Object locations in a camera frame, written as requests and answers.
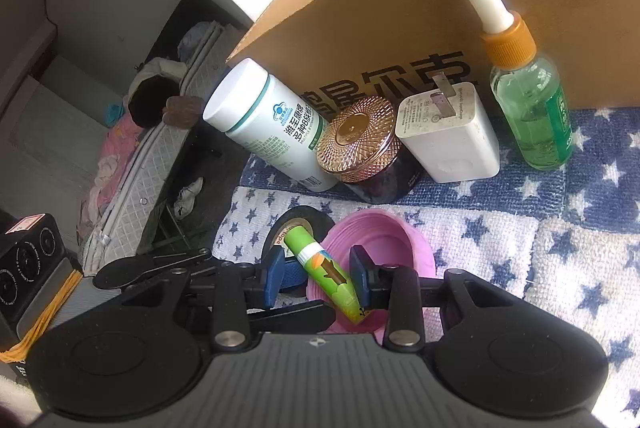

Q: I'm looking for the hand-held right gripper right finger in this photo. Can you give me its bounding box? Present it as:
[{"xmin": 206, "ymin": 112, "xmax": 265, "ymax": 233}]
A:
[{"xmin": 349, "ymin": 245, "xmax": 502, "ymax": 353}]

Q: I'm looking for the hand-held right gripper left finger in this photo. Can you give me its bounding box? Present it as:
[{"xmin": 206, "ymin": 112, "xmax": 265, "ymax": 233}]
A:
[{"xmin": 120, "ymin": 245, "xmax": 337, "ymax": 353}]

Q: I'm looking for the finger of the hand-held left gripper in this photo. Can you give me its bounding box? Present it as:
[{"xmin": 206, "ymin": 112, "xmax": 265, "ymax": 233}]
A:
[{"xmin": 92, "ymin": 247, "xmax": 213, "ymax": 290}]

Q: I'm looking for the green lip balm stick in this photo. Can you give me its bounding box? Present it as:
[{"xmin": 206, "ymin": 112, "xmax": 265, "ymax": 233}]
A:
[{"xmin": 284, "ymin": 217, "xmax": 363, "ymax": 325}]

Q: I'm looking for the pink collapsible bowl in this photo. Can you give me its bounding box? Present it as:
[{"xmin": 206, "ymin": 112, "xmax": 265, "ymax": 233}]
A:
[{"xmin": 306, "ymin": 208, "xmax": 436, "ymax": 337}]

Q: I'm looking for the black tape roll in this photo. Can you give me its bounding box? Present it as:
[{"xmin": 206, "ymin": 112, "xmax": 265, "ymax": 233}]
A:
[{"xmin": 262, "ymin": 205, "xmax": 336, "ymax": 296}]

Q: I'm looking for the rose gold lidded jar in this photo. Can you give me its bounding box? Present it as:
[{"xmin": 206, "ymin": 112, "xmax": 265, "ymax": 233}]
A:
[{"xmin": 316, "ymin": 96, "xmax": 426, "ymax": 205}]

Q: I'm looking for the white charger adapter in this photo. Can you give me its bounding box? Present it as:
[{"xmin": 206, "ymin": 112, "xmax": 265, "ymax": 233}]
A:
[{"xmin": 395, "ymin": 73, "xmax": 501, "ymax": 183}]

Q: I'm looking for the green dropper bottle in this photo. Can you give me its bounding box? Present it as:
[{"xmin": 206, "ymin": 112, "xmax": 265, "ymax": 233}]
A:
[{"xmin": 466, "ymin": 0, "xmax": 575, "ymax": 171}]

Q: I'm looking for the cardboard box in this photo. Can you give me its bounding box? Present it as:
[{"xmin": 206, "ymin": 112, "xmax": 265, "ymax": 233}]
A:
[{"xmin": 225, "ymin": 0, "xmax": 640, "ymax": 119}]

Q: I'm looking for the white shoe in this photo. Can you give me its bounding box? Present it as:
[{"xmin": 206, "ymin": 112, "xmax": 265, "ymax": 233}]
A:
[{"xmin": 172, "ymin": 177, "xmax": 206, "ymax": 215}]

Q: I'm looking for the white quilted mattress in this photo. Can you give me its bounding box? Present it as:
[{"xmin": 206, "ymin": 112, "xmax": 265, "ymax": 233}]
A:
[{"xmin": 80, "ymin": 21, "xmax": 240, "ymax": 274}]

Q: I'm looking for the pink bedding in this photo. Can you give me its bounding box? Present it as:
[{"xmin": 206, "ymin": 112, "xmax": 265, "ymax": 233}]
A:
[{"xmin": 90, "ymin": 113, "xmax": 151, "ymax": 209}]

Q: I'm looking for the white teal pill bottle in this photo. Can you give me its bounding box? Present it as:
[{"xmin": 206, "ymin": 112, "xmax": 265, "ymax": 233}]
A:
[{"xmin": 202, "ymin": 57, "xmax": 341, "ymax": 193}]

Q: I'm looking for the blue white star blanket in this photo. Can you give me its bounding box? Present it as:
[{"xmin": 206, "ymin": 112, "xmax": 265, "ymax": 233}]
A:
[{"xmin": 212, "ymin": 106, "xmax": 640, "ymax": 419}]

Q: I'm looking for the brown plush item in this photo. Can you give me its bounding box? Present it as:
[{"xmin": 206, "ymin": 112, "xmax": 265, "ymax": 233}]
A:
[{"xmin": 164, "ymin": 95, "xmax": 205, "ymax": 129}]

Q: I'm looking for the dark cloth bundle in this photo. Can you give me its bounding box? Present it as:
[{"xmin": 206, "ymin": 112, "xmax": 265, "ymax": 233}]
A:
[{"xmin": 127, "ymin": 76, "xmax": 173, "ymax": 129}]

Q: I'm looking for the cream cloth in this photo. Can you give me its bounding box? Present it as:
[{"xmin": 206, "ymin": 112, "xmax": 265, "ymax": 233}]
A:
[{"xmin": 134, "ymin": 57, "xmax": 188, "ymax": 82}]

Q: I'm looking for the black metal frame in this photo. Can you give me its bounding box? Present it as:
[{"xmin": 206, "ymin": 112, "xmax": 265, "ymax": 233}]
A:
[{"xmin": 137, "ymin": 201, "xmax": 201, "ymax": 256}]

